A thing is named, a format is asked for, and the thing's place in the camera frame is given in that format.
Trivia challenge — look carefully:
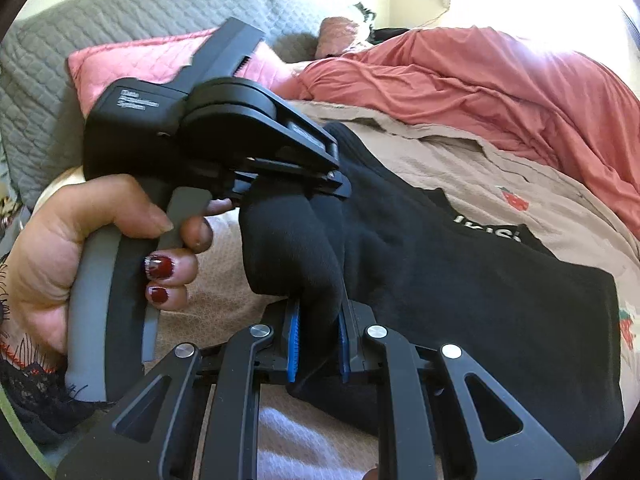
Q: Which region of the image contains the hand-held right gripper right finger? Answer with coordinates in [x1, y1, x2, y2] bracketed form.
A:
[337, 300, 583, 480]

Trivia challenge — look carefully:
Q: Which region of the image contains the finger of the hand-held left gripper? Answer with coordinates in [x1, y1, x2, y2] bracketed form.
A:
[245, 102, 342, 172]
[224, 159, 353, 207]

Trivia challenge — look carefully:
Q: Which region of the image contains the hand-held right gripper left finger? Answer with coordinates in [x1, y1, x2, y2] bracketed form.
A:
[55, 299, 303, 480]

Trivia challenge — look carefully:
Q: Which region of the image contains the black shirt with orange patches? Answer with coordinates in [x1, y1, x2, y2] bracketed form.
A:
[239, 122, 626, 461]

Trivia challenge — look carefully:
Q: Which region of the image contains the person's left forearm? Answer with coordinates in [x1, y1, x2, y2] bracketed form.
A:
[0, 240, 101, 443]

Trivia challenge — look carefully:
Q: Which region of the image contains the person's left hand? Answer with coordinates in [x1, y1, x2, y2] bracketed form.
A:
[7, 174, 236, 357]

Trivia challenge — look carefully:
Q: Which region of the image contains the pink quilted pillow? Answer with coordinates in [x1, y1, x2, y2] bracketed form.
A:
[67, 27, 301, 117]

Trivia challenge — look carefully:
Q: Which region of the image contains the small dusty pink cushion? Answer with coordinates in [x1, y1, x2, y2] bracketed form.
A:
[316, 16, 373, 58]

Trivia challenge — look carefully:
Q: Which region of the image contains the grey quilted pillow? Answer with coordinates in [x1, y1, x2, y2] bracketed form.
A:
[0, 0, 351, 211]

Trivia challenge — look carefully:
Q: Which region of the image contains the dark cloth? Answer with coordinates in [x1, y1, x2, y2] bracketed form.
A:
[372, 25, 417, 44]

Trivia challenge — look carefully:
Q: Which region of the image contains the salmon red duvet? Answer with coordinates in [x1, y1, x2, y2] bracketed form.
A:
[295, 27, 640, 236]

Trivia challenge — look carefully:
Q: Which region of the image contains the beige strawberry print blanket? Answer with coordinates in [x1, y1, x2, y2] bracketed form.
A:
[150, 100, 640, 466]

